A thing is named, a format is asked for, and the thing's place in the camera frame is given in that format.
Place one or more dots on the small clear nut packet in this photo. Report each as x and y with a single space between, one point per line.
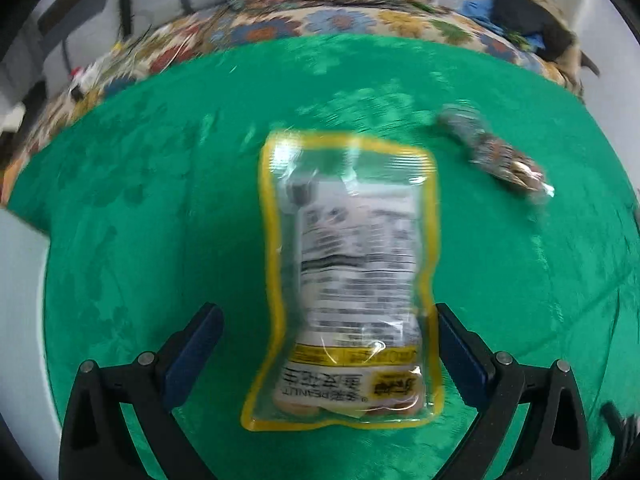
500 157

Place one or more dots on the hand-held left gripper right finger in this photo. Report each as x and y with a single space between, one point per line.
462 360

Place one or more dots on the black clothing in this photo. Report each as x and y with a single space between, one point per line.
525 15

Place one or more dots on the floral bedsheet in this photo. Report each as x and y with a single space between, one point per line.
310 22

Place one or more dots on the small white carton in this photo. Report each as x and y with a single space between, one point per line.
84 82

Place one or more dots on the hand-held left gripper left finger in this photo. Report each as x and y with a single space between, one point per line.
195 355

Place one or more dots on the green patterned blanket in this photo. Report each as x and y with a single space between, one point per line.
150 210

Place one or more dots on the yellow-bordered peanut packet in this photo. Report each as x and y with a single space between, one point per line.
350 270

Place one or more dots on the white storage box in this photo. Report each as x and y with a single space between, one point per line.
20 310

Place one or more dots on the blue cloth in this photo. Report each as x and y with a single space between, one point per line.
477 10

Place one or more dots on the black and tan bag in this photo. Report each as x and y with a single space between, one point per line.
570 55

